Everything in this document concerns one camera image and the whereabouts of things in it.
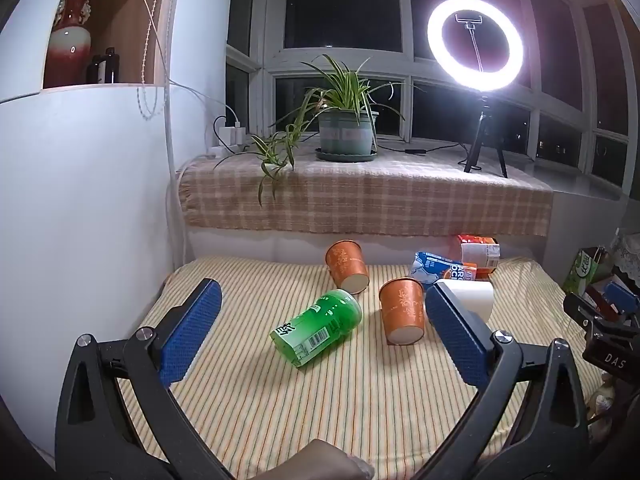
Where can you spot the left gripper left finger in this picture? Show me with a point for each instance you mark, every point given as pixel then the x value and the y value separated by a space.
pixel 117 418

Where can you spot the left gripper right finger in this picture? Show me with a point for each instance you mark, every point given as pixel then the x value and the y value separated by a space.
pixel 527 419

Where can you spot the orange paper cup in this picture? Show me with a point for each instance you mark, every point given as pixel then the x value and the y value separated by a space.
pixel 402 308
pixel 345 262

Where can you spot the white cup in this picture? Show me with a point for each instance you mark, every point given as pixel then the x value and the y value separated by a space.
pixel 475 296

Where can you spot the green tissue box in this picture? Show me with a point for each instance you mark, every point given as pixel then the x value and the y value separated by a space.
pixel 591 265

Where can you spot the striped yellow mat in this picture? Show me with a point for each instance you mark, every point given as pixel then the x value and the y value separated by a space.
pixel 389 405

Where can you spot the red white carton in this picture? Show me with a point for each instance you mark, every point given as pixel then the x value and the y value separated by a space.
pixel 482 251

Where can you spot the blue white snack bag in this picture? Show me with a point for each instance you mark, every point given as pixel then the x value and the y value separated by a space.
pixel 428 268

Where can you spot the plaid beige cloth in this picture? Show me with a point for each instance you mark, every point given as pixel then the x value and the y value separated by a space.
pixel 396 195

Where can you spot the black tripod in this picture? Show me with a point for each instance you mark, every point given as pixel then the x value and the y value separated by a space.
pixel 484 137

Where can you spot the green plastic bottle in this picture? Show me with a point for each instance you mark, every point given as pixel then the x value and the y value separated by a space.
pixel 331 318

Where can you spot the white power strip chargers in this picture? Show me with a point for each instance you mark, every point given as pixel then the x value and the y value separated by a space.
pixel 226 140

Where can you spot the spider plant in pot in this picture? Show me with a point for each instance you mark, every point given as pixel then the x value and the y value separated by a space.
pixel 341 113

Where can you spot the dark bottle on shelf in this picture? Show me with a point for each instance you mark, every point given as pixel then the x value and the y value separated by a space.
pixel 104 68

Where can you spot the red white vase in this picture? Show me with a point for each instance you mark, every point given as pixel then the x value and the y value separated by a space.
pixel 69 45

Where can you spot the ring light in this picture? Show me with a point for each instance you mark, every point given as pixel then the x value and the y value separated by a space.
pixel 478 80

